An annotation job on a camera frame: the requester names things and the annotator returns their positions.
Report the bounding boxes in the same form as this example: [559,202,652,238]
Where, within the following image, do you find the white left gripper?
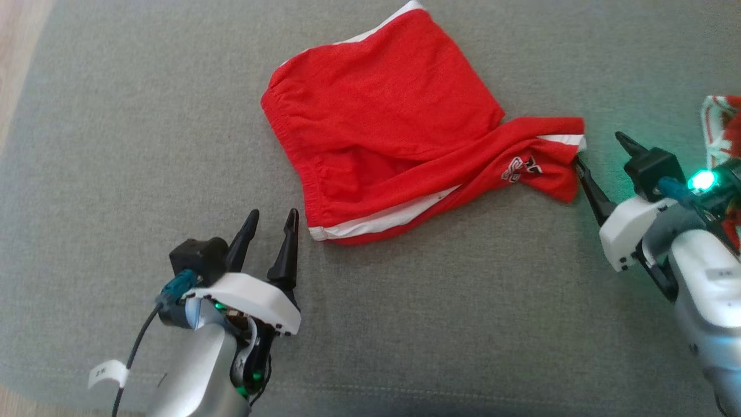
[159,208,302,401]

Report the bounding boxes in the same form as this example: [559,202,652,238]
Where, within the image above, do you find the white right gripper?
[573,131,678,302]

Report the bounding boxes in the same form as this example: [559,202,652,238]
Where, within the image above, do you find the red jersey with white trim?
[700,94,741,251]

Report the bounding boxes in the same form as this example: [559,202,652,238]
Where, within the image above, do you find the red shorts with white stripe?
[260,0,587,247]

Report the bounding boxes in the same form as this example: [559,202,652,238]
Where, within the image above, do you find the grey sofa seat cushion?
[0,0,741,417]

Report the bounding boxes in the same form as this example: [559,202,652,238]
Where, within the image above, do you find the black cable with teal connector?
[657,176,696,210]
[110,269,199,417]

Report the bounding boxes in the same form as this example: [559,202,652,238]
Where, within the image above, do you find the white cable label tag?
[87,359,129,389]

